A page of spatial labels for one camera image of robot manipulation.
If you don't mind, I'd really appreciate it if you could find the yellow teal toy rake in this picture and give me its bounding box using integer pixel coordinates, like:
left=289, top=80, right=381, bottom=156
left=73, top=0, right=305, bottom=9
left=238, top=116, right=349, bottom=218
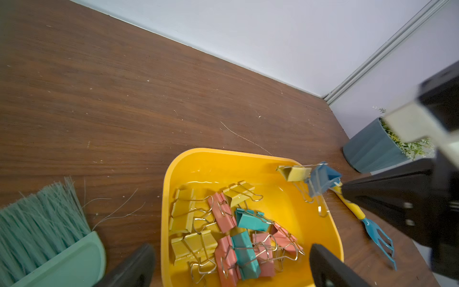
left=330, top=184, right=398, bottom=270

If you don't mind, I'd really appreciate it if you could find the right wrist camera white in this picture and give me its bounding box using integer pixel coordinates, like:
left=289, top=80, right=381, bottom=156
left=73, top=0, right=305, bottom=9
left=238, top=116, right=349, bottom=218
left=384, top=100, right=459, bottom=167

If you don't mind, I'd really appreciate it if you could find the teal binder clip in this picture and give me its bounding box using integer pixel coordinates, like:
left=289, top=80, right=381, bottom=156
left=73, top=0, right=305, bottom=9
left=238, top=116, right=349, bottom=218
left=235, top=208, right=274, bottom=232
left=231, top=232, right=261, bottom=281

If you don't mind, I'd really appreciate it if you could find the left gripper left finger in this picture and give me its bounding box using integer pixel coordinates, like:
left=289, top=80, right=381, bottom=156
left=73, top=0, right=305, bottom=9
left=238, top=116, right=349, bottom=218
left=94, top=243, right=156, bottom=287

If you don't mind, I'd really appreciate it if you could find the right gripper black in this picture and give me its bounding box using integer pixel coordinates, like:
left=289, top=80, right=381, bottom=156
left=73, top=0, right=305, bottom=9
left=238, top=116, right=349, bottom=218
left=341, top=63, right=459, bottom=279

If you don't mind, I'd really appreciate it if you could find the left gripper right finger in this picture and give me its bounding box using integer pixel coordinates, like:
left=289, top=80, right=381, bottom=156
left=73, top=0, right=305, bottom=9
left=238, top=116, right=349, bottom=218
left=310, top=243, right=369, bottom=287

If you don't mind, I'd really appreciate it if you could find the teal binder clip in box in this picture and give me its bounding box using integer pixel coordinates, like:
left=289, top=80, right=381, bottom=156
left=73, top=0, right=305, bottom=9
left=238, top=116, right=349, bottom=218
left=231, top=232, right=261, bottom=281

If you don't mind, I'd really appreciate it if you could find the pink binder clip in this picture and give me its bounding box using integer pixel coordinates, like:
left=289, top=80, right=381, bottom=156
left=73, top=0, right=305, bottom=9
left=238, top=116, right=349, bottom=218
left=215, top=236, right=241, bottom=287
left=208, top=193, right=237, bottom=233

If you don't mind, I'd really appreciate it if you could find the yellow binder clip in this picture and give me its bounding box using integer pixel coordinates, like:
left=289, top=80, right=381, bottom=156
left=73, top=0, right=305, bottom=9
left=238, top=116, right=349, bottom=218
left=170, top=230, right=218, bottom=285
left=222, top=181, right=264, bottom=208
left=275, top=164, right=320, bottom=203
left=169, top=188, right=212, bottom=235

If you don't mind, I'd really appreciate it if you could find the blue binder clip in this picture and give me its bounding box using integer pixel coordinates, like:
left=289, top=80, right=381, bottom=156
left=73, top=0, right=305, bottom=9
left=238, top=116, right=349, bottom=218
left=305, top=162, right=342, bottom=218

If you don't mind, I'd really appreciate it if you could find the potted green plant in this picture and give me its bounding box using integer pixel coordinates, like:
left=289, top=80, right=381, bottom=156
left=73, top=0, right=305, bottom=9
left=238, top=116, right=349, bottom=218
left=343, top=108, right=435, bottom=173

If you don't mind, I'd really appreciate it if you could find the yellow plastic storage box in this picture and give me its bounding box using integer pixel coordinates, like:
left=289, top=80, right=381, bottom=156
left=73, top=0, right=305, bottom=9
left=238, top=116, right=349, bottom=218
left=161, top=148, right=344, bottom=287

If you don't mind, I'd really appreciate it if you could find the yellow binder clip in box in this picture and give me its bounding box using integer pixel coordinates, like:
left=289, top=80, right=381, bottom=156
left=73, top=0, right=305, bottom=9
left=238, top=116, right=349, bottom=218
left=169, top=188, right=212, bottom=235

